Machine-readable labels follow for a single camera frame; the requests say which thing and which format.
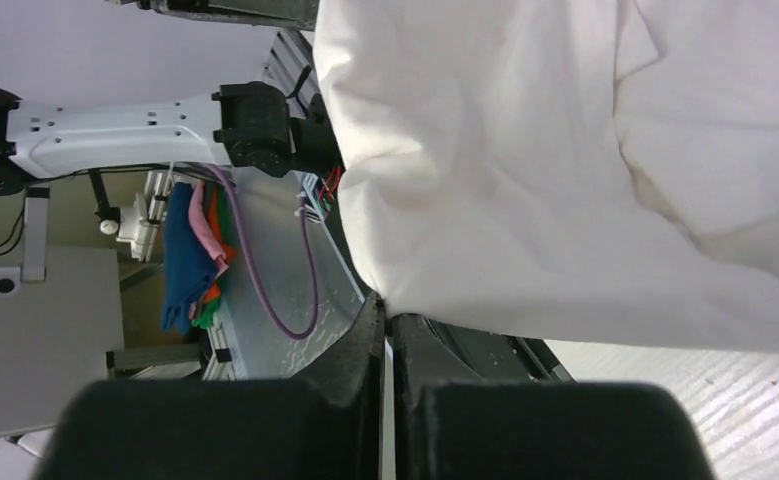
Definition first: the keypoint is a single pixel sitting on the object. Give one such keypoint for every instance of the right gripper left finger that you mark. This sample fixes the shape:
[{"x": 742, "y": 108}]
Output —
[{"x": 321, "y": 423}]

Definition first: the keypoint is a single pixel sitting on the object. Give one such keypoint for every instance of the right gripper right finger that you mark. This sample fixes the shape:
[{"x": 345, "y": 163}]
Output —
[{"x": 451, "y": 423}]

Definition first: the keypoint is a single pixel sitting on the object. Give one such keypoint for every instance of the white t shirt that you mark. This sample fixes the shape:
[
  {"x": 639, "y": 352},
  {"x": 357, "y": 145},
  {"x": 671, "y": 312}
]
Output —
[{"x": 593, "y": 171}]

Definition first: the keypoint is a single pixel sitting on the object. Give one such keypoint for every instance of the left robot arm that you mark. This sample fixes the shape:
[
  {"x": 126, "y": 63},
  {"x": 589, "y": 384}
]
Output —
[{"x": 240, "y": 125}]

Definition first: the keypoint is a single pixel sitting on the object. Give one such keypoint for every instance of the hanging coloured clothes pile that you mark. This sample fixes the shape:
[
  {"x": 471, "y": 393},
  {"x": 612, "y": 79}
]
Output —
[{"x": 195, "y": 256}]

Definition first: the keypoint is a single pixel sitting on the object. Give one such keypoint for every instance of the grey side table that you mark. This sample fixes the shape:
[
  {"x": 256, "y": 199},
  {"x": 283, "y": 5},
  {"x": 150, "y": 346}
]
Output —
[{"x": 54, "y": 337}]

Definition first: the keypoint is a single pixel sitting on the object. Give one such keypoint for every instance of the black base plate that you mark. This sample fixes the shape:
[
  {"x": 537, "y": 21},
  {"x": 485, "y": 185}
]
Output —
[{"x": 502, "y": 357}]

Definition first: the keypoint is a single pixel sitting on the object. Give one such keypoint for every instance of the white slotted cable duct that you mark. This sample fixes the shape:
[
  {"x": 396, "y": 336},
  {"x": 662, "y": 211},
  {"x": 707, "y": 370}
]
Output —
[{"x": 317, "y": 195}]

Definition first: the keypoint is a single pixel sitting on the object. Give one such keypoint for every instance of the white bracket with knob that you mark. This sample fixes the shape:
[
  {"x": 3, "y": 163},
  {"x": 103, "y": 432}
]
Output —
[{"x": 136, "y": 225}]

